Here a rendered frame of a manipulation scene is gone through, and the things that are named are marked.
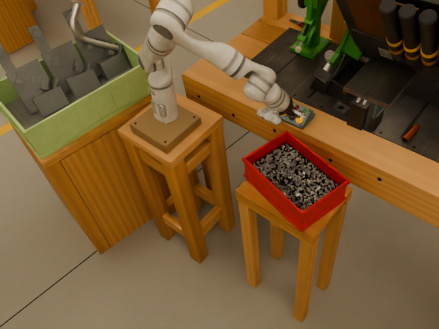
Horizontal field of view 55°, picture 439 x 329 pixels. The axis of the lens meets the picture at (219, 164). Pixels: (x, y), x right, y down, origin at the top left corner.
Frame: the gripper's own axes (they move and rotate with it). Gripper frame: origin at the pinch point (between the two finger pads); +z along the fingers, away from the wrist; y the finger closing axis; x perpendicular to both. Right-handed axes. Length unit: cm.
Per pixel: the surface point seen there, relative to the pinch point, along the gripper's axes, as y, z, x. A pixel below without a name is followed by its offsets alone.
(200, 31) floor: 184, 157, -51
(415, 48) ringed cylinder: -32.6, -23.7, -26.3
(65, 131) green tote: 80, -16, 49
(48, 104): 98, -17, 43
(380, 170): -34.1, 11.1, 3.4
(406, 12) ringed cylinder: -31, -42, -27
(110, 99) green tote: 77, -5, 29
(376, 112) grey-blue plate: -23.0, 11.9, -14.2
